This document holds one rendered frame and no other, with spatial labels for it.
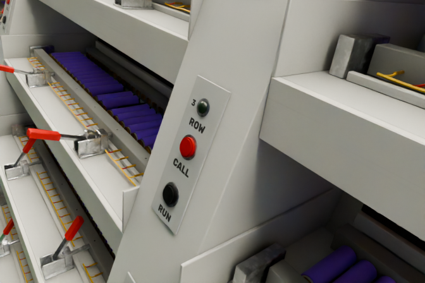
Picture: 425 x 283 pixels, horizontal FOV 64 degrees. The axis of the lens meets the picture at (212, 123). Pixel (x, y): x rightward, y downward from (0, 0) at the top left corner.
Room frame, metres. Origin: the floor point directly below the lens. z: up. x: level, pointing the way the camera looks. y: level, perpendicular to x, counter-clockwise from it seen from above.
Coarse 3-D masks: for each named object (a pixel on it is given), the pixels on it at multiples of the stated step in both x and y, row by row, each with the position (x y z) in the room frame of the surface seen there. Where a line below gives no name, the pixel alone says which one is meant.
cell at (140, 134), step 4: (152, 128) 0.47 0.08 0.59; (156, 128) 0.47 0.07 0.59; (136, 132) 0.45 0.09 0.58; (140, 132) 0.45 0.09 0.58; (144, 132) 0.45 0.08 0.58; (148, 132) 0.46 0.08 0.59; (152, 132) 0.46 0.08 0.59; (156, 132) 0.46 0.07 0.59; (136, 136) 0.45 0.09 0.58; (140, 136) 0.45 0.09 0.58; (144, 136) 0.45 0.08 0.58
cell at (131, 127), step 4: (156, 120) 0.50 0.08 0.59; (160, 120) 0.50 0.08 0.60; (136, 124) 0.47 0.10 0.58; (140, 124) 0.47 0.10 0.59; (144, 124) 0.48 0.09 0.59; (148, 124) 0.48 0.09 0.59; (152, 124) 0.48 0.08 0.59; (156, 124) 0.49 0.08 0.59; (160, 124) 0.49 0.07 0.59; (128, 128) 0.46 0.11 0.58; (132, 128) 0.46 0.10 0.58; (136, 128) 0.46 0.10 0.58; (140, 128) 0.47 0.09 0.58; (144, 128) 0.47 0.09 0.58; (148, 128) 0.48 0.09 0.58; (132, 132) 0.46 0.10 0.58
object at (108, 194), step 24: (24, 48) 0.73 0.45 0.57; (48, 48) 0.75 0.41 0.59; (72, 48) 0.81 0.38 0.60; (144, 72) 0.64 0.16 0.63; (24, 96) 0.59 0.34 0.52; (48, 96) 0.56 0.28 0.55; (168, 96) 0.58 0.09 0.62; (48, 120) 0.48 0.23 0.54; (72, 120) 0.49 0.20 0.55; (48, 144) 0.49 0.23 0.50; (72, 144) 0.43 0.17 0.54; (72, 168) 0.40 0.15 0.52; (96, 168) 0.38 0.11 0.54; (96, 192) 0.34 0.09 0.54; (120, 192) 0.35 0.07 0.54; (96, 216) 0.34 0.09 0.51; (120, 216) 0.31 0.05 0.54; (120, 240) 0.30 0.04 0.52
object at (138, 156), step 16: (32, 64) 0.68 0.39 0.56; (48, 64) 0.65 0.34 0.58; (64, 80) 0.58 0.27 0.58; (80, 96) 0.53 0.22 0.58; (96, 112) 0.48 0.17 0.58; (112, 128) 0.44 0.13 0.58; (128, 144) 0.41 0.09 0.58; (128, 160) 0.40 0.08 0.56; (144, 160) 0.38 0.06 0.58; (128, 176) 0.36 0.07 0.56
